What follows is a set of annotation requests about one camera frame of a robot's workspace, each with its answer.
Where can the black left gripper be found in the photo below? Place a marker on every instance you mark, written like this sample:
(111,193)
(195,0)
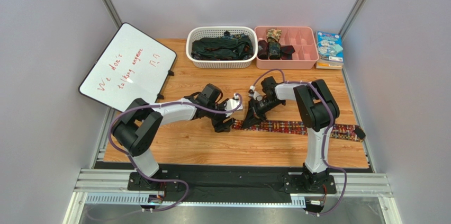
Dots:
(218,119)

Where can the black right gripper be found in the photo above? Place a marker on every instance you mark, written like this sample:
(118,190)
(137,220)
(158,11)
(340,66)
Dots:
(256,108)

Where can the multicoloured checked patterned tie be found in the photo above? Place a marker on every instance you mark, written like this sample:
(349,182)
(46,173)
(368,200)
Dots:
(339,131)

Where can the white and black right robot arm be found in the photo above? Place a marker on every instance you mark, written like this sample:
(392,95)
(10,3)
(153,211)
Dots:
(318,111)

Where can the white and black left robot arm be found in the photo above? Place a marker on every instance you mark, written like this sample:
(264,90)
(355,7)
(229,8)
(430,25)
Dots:
(136,127)

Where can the dark green ties pile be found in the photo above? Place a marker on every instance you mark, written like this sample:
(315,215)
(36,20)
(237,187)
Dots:
(229,47)

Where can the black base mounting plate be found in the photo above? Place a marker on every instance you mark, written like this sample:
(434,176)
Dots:
(227,184)

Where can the rolled dark maroon tie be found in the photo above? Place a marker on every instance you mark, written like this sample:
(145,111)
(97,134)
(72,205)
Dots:
(262,50)

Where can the rolled dark green tie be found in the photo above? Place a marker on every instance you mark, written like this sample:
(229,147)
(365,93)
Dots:
(274,51)

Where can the rolled dark red tie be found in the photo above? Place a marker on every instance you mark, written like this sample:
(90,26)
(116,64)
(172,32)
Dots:
(287,52)

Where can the rolled floral beige tie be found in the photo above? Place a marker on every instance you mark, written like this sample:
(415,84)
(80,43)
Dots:
(273,35)

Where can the yellow book under box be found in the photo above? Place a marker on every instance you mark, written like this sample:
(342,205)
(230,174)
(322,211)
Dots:
(321,65)

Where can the pink divided organiser tray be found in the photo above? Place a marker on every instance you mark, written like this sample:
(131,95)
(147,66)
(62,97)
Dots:
(301,38)

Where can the white perforated plastic basket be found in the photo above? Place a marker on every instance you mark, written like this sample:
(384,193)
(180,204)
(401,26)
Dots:
(218,31)

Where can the blue packaged box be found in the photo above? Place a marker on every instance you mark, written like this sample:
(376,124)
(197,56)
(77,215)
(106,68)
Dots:
(329,48)

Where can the whiteboard with red writing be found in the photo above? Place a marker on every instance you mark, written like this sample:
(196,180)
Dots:
(133,65)

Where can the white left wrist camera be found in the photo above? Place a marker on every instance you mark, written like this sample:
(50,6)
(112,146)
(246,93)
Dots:
(233,105)

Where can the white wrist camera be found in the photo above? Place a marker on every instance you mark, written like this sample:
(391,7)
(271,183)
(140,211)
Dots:
(233,105)
(253,94)

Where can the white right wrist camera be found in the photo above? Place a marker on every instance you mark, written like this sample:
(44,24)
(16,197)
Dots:
(253,94)

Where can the aluminium frame rail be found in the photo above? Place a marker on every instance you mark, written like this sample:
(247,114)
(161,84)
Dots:
(99,197)

